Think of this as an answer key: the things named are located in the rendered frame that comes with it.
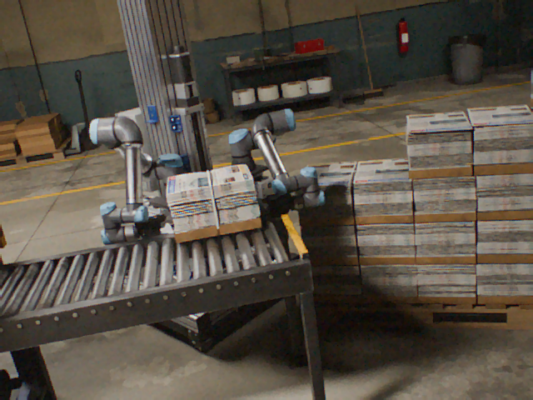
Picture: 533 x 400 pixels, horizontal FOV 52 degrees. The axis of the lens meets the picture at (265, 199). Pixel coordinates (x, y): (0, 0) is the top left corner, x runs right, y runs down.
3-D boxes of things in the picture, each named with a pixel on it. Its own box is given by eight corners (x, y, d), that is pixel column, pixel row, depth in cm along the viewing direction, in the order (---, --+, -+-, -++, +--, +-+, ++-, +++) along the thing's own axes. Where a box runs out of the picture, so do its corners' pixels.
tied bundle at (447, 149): (407, 157, 297) (405, 115, 290) (464, 153, 290) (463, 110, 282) (408, 180, 263) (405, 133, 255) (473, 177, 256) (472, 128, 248)
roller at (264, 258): (259, 230, 251) (257, 220, 250) (276, 276, 207) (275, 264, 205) (248, 232, 251) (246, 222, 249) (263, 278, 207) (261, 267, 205)
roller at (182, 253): (189, 243, 248) (186, 233, 246) (191, 292, 204) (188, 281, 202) (177, 245, 248) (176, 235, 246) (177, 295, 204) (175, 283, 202)
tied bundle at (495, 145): (467, 153, 289) (466, 110, 282) (527, 150, 281) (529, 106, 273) (472, 177, 255) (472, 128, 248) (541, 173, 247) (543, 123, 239)
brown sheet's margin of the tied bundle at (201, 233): (209, 216, 264) (207, 207, 262) (212, 236, 236) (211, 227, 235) (176, 222, 262) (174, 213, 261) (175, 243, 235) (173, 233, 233)
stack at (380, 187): (321, 290, 341) (306, 162, 313) (525, 291, 309) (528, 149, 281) (311, 326, 306) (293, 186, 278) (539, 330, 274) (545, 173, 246)
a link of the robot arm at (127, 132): (148, 116, 252) (152, 222, 251) (127, 118, 255) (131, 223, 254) (136, 112, 241) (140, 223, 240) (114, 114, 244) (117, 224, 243)
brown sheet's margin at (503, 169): (468, 152, 289) (468, 144, 288) (527, 148, 281) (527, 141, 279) (474, 175, 255) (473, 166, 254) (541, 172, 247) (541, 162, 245)
